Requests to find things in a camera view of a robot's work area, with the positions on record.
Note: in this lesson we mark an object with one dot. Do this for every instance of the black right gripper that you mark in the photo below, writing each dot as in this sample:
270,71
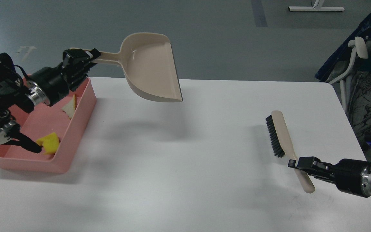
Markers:
347,174

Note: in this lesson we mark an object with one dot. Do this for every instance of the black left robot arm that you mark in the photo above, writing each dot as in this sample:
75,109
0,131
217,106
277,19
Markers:
14,91

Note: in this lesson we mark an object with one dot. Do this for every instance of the white desk foot bar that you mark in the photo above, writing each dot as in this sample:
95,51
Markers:
316,6

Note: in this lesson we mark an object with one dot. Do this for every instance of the bread slice piece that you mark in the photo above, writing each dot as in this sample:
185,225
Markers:
70,107

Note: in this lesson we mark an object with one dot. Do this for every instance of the beige brush black bristles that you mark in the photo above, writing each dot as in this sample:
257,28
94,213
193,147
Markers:
282,146

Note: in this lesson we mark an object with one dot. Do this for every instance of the yellow sponge piece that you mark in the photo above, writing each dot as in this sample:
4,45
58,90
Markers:
50,143

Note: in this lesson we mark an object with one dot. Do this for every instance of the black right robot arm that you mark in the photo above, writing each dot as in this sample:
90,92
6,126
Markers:
349,176

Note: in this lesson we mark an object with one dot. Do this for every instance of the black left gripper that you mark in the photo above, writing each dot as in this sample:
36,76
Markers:
50,85

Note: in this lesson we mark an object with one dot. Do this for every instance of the pink plastic bin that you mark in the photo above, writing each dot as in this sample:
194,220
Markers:
57,129

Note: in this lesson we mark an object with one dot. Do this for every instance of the beige plastic dustpan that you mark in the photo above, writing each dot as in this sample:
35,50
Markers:
148,64

